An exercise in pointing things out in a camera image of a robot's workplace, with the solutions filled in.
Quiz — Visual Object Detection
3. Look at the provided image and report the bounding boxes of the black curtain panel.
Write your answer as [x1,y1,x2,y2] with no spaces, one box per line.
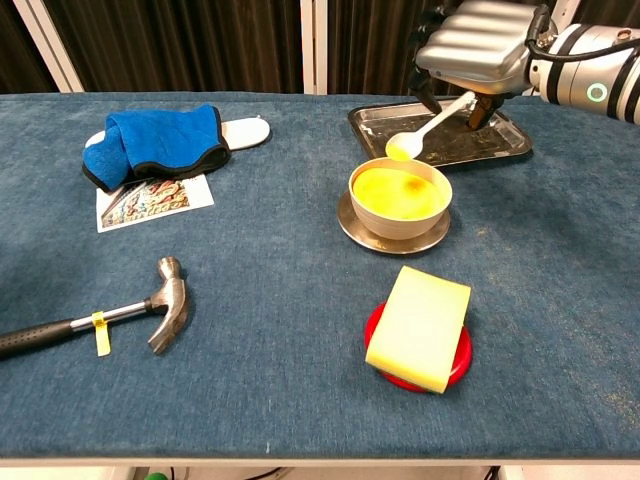
[42,0,304,94]
[326,0,466,97]
[0,0,62,95]
[569,0,640,31]

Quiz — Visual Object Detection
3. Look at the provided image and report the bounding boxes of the rectangular steel tray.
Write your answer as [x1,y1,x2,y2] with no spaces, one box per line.
[347,97,534,168]

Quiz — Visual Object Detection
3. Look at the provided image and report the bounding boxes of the yellow sponge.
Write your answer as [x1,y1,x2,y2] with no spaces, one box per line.
[364,265,473,395]

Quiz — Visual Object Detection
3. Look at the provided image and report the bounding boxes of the yellow tag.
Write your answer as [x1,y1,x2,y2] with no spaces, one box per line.
[91,310,112,358]

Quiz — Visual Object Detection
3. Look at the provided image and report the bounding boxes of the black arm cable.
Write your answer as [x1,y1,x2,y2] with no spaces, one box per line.
[525,3,640,64]

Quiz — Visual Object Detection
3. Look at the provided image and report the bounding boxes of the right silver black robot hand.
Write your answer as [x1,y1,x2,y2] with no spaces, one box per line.
[407,0,550,132]

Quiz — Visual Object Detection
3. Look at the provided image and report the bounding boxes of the bowl with yellow liquid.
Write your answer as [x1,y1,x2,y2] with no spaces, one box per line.
[348,156,454,241]

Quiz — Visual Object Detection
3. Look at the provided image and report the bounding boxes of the printed picture card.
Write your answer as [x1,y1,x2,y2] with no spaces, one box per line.
[95,173,215,234]

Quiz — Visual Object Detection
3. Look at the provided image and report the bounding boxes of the white plastic spoon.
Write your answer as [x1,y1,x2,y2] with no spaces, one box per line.
[384,91,475,163]

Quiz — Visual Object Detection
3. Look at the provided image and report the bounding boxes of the blue towel black trim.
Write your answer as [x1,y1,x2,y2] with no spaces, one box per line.
[81,103,233,194]

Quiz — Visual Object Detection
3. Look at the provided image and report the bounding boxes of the red round lid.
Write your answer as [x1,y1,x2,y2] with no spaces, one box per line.
[364,301,474,394]

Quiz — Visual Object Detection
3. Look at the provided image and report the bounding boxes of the white frame post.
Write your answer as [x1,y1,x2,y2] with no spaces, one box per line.
[547,0,582,31]
[299,0,329,95]
[12,0,84,94]

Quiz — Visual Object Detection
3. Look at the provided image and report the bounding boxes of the claw hammer black handle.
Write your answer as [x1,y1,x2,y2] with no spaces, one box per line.
[0,256,191,360]

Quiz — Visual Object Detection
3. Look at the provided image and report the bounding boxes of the blue table cover cloth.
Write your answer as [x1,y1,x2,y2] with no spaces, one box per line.
[0,91,640,459]

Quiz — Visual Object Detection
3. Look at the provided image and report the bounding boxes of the round metal saucer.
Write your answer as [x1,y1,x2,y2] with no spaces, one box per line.
[337,190,452,255]

